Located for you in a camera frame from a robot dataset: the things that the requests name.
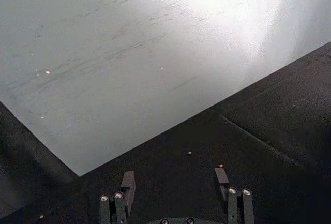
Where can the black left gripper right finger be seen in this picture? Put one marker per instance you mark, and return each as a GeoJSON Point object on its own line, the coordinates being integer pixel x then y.
{"type": "Point", "coordinates": [236, 206]}

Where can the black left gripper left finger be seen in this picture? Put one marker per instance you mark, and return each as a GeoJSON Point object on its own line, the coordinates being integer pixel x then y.
{"type": "Point", "coordinates": [117, 208]}

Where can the black table cloth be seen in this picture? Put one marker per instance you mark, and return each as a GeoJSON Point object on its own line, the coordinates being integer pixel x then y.
{"type": "Point", "coordinates": [232, 162]}

